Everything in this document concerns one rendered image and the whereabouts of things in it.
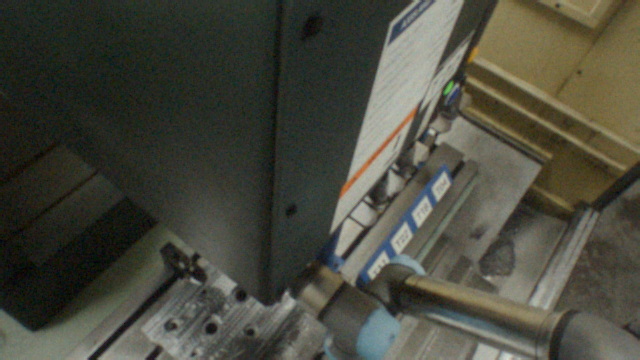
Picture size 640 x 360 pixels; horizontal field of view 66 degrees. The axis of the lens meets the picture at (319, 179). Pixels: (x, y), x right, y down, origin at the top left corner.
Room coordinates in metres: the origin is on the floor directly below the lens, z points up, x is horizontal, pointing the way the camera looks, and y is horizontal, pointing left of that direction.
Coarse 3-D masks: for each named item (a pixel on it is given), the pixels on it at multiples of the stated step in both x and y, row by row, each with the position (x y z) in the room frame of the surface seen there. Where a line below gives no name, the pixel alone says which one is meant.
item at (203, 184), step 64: (0, 0) 0.32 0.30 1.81; (64, 0) 0.27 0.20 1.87; (128, 0) 0.23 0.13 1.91; (192, 0) 0.21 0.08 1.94; (256, 0) 0.19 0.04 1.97; (320, 0) 0.20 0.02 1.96; (384, 0) 0.27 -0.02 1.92; (0, 64) 0.37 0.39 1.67; (64, 64) 0.29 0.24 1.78; (128, 64) 0.24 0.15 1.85; (192, 64) 0.21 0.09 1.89; (256, 64) 0.19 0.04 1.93; (320, 64) 0.21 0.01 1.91; (64, 128) 0.33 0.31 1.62; (128, 128) 0.26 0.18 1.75; (192, 128) 0.21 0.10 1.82; (256, 128) 0.19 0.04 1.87; (320, 128) 0.22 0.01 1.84; (128, 192) 0.28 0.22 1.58; (192, 192) 0.22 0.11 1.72; (256, 192) 0.19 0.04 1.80; (320, 192) 0.24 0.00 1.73; (256, 256) 0.19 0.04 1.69
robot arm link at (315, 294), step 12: (312, 276) 0.29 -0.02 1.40; (324, 276) 0.30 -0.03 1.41; (336, 276) 0.30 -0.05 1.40; (312, 288) 0.28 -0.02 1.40; (324, 288) 0.28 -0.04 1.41; (336, 288) 0.28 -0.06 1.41; (300, 300) 0.26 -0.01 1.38; (312, 300) 0.26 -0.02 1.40; (324, 300) 0.26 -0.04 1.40; (312, 312) 0.25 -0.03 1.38
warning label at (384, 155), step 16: (400, 128) 0.38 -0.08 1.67; (384, 144) 0.35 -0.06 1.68; (400, 144) 0.41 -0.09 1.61; (368, 160) 0.32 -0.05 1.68; (384, 160) 0.37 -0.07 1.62; (352, 176) 0.29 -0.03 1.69; (368, 176) 0.34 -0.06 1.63; (352, 192) 0.30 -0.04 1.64; (336, 208) 0.28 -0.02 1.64; (336, 224) 0.29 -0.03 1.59
